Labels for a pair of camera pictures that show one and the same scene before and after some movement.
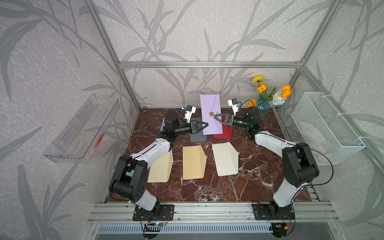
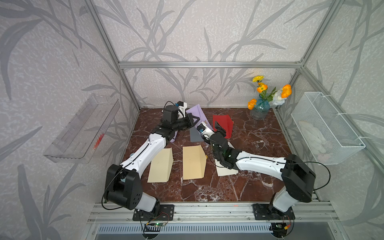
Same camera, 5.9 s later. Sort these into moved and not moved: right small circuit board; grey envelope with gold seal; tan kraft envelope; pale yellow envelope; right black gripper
Moved: right black gripper
Not moved: right small circuit board; pale yellow envelope; tan kraft envelope; grey envelope with gold seal
